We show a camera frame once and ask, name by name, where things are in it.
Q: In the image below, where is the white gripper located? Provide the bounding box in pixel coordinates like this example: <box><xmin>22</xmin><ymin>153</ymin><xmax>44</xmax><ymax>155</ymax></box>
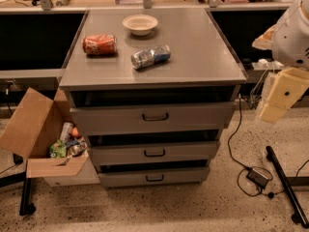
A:
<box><xmin>258</xmin><ymin>68</ymin><xmax>309</xmax><ymax>124</ymax></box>

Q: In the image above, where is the grey bottom drawer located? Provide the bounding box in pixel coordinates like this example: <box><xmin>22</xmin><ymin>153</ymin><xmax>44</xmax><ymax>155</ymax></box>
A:
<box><xmin>98</xmin><ymin>167</ymin><xmax>210</xmax><ymax>188</ymax></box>

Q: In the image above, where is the grey drawer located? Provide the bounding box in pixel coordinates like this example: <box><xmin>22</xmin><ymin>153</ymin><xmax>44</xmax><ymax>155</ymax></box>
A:
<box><xmin>90</xmin><ymin>141</ymin><xmax>218</xmax><ymax>166</ymax></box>
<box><xmin>70</xmin><ymin>102</ymin><xmax>234</xmax><ymax>135</ymax></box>
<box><xmin>98</xmin><ymin>167</ymin><xmax>210</xmax><ymax>188</ymax></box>

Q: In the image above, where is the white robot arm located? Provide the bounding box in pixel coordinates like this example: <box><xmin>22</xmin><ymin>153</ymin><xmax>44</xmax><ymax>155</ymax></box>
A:
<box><xmin>252</xmin><ymin>0</ymin><xmax>309</xmax><ymax>124</ymax></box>

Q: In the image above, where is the grey middle drawer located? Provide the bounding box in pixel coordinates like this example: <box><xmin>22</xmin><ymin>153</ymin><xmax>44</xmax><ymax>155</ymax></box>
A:
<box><xmin>90</xmin><ymin>141</ymin><xmax>218</xmax><ymax>166</ymax></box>

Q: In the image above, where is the grey drawer cabinet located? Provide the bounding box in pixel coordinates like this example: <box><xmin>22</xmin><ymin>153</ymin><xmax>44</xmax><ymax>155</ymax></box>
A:
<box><xmin>60</xmin><ymin>8</ymin><xmax>246</xmax><ymax>188</ymax></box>

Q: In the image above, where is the grey top drawer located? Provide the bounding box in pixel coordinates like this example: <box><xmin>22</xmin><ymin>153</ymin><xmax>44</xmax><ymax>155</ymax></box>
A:
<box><xmin>70</xmin><ymin>102</ymin><xmax>234</xmax><ymax>135</ymax></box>

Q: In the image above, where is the white power strip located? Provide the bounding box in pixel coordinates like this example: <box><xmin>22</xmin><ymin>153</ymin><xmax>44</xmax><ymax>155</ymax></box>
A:
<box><xmin>257</xmin><ymin>59</ymin><xmax>283</xmax><ymax>70</ymax></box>

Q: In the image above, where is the black power adapter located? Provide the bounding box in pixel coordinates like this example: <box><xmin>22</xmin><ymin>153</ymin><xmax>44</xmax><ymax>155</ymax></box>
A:
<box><xmin>246</xmin><ymin>169</ymin><xmax>269</xmax><ymax>189</ymax></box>

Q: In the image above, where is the silver blue soda can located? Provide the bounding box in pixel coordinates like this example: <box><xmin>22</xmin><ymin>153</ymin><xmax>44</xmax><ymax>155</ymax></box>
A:
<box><xmin>130</xmin><ymin>44</ymin><xmax>171</xmax><ymax>70</ymax></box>

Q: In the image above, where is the white bowl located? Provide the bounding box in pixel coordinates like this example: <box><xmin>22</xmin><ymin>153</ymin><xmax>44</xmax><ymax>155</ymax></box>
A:
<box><xmin>123</xmin><ymin>14</ymin><xmax>158</xmax><ymax>36</ymax></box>

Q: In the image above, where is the orange soda can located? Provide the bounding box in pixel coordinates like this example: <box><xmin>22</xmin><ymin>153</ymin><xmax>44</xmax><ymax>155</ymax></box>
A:
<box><xmin>82</xmin><ymin>34</ymin><xmax>117</xmax><ymax>55</ymax></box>

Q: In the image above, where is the orange fruit in box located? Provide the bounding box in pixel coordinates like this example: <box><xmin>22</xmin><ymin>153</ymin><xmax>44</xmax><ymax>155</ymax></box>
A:
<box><xmin>71</xmin><ymin>128</ymin><xmax>80</xmax><ymax>138</ymax></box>

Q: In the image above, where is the crushed can in box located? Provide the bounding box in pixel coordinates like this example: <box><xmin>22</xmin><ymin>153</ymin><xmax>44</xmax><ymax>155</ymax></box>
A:
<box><xmin>69</xmin><ymin>142</ymin><xmax>87</xmax><ymax>157</ymax></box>

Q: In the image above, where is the silver can in box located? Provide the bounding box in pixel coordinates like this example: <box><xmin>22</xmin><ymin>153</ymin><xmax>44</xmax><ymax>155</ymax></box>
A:
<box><xmin>60</xmin><ymin>122</ymin><xmax>73</xmax><ymax>143</ymax></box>

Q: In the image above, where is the green snack bag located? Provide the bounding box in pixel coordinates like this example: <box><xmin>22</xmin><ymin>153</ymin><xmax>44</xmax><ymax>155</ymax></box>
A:
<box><xmin>49</xmin><ymin>140</ymin><xmax>67</xmax><ymax>159</ymax></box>

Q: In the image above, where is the brown cardboard box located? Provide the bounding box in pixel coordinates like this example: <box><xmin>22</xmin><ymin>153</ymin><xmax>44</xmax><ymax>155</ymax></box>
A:
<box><xmin>0</xmin><ymin>88</ymin><xmax>99</xmax><ymax>187</ymax></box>

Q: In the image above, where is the black stand leg left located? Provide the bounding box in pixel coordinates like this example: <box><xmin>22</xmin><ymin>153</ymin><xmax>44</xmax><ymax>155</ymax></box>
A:
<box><xmin>0</xmin><ymin>172</ymin><xmax>36</xmax><ymax>217</ymax></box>

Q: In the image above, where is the black power cable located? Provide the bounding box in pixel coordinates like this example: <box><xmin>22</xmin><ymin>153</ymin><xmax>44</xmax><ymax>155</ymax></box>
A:
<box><xmin>227</xmin><ymin>94</ymin><xmax>309</xmax><ymax>199</ymax></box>

